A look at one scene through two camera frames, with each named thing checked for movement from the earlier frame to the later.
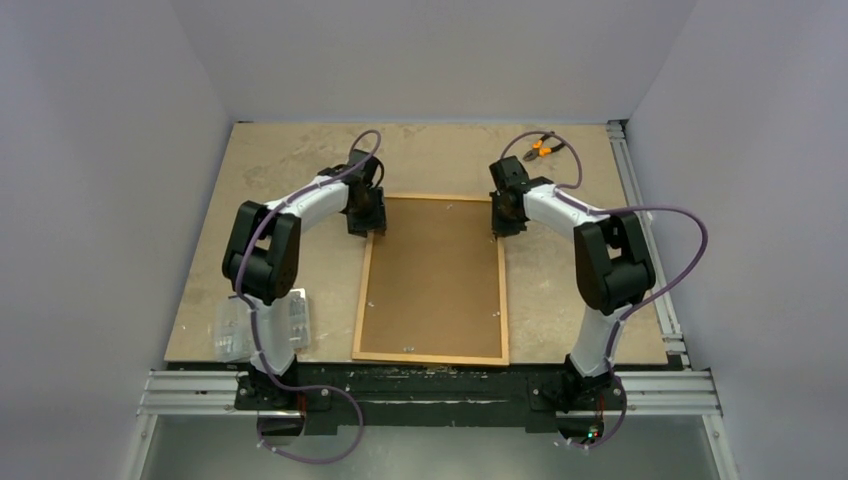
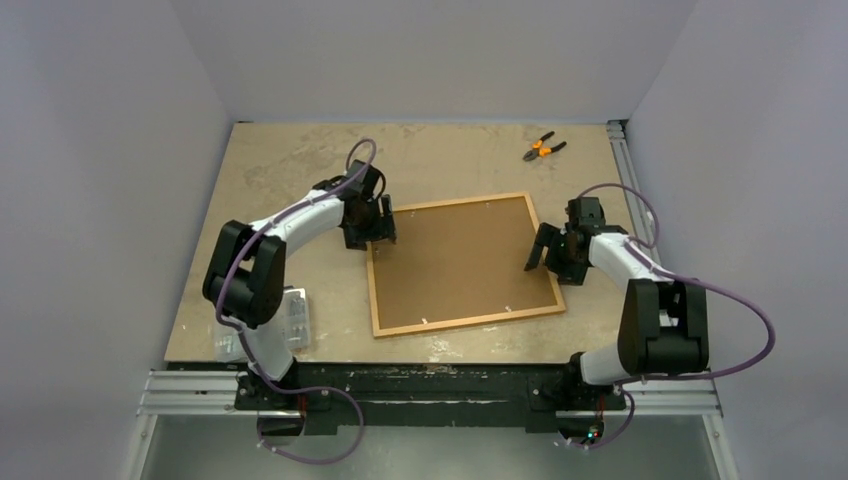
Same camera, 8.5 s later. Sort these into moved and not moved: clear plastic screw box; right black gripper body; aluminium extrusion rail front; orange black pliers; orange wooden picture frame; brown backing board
Moved: brown backing board; orange wooden picture frame; right black gripper body
Not moved: orange black pliers; aluminium extrusion rail front; clear plastic screw box
